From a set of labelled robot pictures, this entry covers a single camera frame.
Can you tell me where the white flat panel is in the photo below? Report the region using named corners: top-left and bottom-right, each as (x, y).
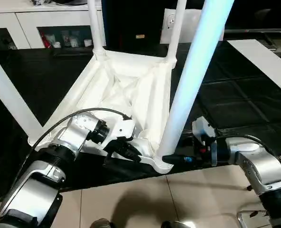
top-left (226, 39), bottom-right (281, 100)

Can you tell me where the dark cabinet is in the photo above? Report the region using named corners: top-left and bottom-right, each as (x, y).
top-left (101, 0), bottom-right (167, 57)

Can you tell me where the silver metal rod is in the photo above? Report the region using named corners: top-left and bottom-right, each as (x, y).
top-left (236, 209), bottom-right (272, 228)

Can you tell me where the dark grey bar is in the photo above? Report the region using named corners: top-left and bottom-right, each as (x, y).
top-left (223, 28), bottom-right (281, 34)

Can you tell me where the red item behind glass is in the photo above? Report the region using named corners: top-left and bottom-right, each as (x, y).
top-left (42, 33), bottom-right (51, 49)

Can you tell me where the white glass-door cabinet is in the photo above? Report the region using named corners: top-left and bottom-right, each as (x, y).
top-left (0, 0), bottom-right (107, 51)

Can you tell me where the white plastic table leg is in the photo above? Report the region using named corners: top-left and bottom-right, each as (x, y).
top-left (0, 47), bottom-right (43, 139)
top-left (154, 0), bottom-right (235, 165)
top-left (86, 0), bottom-right (107, 60)
top-left (165, 0), bottom-right (188, 64)

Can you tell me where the white plastic table top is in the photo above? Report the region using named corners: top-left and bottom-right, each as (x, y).
top-left (26, 49), bottom-right (178, 174)

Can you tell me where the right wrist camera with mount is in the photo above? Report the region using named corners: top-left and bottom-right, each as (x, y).
top-left (192, 116), bottom-right (219, 167)

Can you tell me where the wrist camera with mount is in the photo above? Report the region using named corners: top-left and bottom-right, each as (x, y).
top-left (100, 118), bottom-right (137, 151)
top-left (192, 116), bottom-right (219, 167)

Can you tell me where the black work mat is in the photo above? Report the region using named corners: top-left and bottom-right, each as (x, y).
top-left (0, 40), bottom-right (281, 204)

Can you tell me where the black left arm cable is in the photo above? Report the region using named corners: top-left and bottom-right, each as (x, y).
top-left (1, 108), bottom-right (134, 198)

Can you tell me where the white board with round fitting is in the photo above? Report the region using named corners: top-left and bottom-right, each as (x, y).
top-left (159, 8), bottom-right (227, 45)

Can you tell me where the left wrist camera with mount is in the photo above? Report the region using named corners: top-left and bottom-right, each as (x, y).
top-left (100, 118), bottom-right (137, 151)

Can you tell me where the grey round object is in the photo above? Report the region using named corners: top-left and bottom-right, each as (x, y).
top-left (52, 0), bottom-right (89, 5)

